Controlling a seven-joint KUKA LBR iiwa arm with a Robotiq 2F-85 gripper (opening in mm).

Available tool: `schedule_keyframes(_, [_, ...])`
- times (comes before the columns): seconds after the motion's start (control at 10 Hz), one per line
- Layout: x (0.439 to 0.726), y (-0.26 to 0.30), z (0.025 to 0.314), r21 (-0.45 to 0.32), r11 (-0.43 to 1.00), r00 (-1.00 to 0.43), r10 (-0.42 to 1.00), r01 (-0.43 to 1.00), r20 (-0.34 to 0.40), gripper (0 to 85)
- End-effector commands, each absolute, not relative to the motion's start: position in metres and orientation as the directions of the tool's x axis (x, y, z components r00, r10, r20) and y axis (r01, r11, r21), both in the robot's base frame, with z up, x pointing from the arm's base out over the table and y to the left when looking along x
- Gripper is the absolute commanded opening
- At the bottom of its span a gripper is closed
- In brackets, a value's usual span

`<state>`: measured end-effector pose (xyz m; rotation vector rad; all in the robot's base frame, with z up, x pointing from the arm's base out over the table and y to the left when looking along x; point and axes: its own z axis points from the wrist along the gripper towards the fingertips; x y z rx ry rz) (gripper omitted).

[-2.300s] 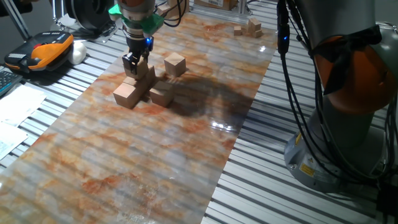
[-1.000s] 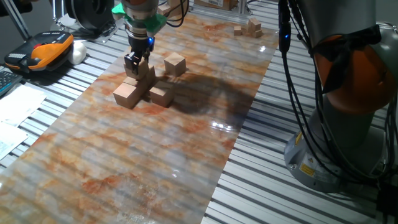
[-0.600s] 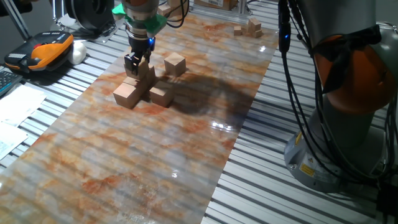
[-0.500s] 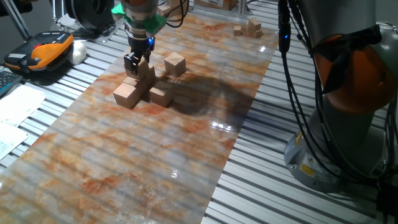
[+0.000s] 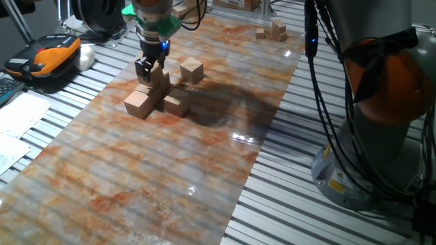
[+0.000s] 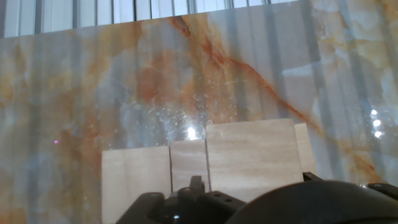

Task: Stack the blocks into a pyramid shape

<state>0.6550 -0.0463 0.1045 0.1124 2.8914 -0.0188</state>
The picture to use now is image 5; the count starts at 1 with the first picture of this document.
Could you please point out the black round machine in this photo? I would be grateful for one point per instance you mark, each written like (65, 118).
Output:
(97, 15)

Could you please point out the thin metal tripod leg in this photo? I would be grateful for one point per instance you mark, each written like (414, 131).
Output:
(61, 10)

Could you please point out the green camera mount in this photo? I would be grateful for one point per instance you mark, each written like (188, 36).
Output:
(168, 25)

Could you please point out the black sleeved forearm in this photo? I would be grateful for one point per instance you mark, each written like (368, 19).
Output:
(17, 7)

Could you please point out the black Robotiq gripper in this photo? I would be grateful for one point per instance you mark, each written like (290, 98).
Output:
(155, 49)

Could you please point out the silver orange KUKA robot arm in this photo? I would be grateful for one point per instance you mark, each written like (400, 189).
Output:
(374, 27)

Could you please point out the grey metal stand bar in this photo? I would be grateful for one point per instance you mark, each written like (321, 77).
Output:
(18, 22)

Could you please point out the black keyboard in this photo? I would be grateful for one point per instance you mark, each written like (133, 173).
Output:
(8, 88)

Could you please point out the brown cardboard box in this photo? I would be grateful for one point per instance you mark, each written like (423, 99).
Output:
(235, 4)

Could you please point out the white paper sheet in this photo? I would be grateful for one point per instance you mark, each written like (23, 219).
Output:
(10, 151)
(20, 114)

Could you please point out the orange grey marble mat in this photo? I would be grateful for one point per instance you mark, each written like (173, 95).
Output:
(170, 187)

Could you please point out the white rounded object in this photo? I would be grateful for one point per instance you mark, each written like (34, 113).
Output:
(86, 58)

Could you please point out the orange black teach pendant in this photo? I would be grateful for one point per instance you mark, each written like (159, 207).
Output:
(51, 56)

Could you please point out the aluminium frame post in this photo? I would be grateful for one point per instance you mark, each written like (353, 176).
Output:
(266, 7)

